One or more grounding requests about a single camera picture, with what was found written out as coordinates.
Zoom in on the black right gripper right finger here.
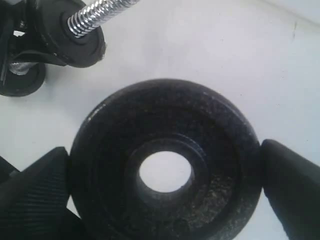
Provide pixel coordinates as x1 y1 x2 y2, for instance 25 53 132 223
260 139 320 240

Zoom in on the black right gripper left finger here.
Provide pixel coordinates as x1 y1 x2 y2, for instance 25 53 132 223
0 147 83 240

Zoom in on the chrome threaded dumbbell bar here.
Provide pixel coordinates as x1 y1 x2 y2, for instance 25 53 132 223
8 0 141 76

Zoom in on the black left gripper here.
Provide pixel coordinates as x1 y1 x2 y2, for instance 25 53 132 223
0 0 68 81

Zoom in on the black weight plate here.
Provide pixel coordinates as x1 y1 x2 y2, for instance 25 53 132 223
69 78 262 240
32 0 106 68
0 63 46 97

